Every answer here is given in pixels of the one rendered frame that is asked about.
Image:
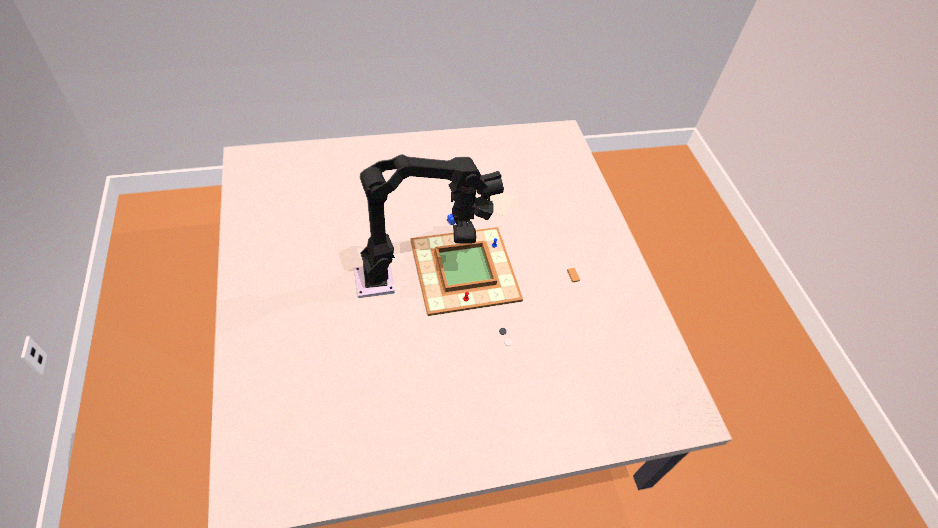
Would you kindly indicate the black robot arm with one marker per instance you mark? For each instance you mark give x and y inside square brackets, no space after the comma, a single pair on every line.
[465,179]

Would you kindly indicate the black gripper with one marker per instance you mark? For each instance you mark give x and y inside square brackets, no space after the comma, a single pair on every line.
[463,230]

